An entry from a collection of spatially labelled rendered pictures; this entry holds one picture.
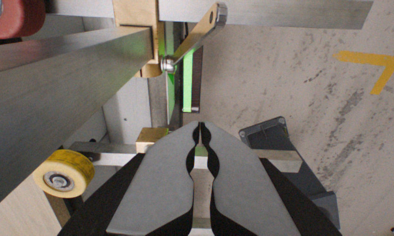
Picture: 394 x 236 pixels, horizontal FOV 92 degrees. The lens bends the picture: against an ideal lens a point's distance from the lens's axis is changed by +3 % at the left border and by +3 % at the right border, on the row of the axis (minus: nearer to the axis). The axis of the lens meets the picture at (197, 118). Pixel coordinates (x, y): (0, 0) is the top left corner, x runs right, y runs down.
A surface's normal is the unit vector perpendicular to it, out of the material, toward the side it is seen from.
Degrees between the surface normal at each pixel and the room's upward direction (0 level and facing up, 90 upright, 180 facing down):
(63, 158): 90
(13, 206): 0
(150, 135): 90
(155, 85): 0
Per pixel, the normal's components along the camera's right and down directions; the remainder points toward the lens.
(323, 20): 0.00, 0.48
